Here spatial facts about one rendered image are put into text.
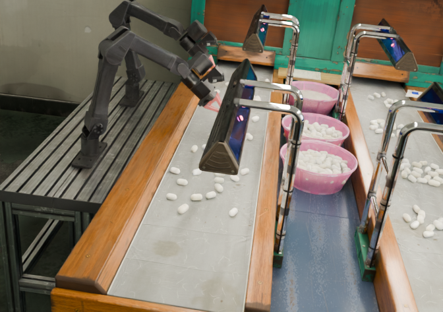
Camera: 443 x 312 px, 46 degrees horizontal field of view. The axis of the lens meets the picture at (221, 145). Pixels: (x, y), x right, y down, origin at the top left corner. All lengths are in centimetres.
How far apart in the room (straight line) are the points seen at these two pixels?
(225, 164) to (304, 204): 71
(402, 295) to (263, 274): 32
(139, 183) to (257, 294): 55
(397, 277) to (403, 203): 42
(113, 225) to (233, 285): 35
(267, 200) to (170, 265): 39
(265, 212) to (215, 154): 47
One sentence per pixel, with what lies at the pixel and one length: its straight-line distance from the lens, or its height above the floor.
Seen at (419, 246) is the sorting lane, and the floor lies 74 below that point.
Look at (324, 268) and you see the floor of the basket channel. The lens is 145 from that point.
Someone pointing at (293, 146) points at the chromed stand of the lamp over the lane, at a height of 102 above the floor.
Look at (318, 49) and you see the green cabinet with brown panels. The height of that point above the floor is 89.
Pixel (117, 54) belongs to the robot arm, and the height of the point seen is 105.
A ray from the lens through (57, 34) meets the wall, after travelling 381.
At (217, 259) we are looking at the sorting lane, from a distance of 130.
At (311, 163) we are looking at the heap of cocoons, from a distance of 182.
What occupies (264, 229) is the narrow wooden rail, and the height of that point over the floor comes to 76.
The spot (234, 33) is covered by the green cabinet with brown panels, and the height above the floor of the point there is 92.
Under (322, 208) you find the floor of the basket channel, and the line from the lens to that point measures 171.
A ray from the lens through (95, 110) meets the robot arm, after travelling 182.
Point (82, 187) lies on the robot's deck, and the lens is 174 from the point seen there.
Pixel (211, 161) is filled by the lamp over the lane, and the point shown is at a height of 106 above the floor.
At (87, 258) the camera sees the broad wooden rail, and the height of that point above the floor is 76.
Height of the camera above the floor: 153
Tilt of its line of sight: 25 degrees down
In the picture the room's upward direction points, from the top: 6 degrees clockwise
